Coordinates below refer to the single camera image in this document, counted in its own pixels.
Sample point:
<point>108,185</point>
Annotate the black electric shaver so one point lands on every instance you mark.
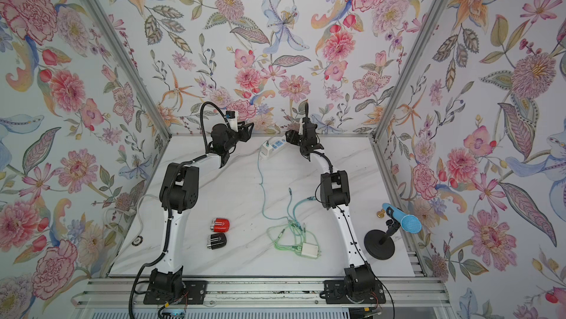
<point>217,241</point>

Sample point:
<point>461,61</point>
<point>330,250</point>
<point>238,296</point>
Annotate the blue microphone on stand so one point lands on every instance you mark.
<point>379,244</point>

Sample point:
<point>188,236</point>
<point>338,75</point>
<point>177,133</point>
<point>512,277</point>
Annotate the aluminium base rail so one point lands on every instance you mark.
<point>251,292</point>

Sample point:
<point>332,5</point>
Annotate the white power strip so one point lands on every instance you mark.
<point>271,147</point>

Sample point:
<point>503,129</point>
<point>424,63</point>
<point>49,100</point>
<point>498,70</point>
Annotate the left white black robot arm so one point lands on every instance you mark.
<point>178,196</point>

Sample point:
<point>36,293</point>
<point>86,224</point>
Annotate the black mounting plate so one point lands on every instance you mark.
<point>170,288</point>
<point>358,286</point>

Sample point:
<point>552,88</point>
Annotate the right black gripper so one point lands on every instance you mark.
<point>297,138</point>

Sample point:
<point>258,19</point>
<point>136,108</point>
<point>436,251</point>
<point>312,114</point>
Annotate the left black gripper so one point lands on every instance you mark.
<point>241,131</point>

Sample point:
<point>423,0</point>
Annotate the red electric shaver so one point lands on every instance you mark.
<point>220,225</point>

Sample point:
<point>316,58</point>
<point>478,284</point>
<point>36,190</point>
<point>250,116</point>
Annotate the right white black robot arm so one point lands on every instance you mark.
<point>333,194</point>

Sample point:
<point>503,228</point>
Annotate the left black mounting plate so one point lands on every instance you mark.
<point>170,288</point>

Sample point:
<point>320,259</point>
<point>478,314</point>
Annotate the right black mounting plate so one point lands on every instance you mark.
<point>358,286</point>

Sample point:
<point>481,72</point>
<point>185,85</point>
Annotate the small round ring object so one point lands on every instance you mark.
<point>137,241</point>

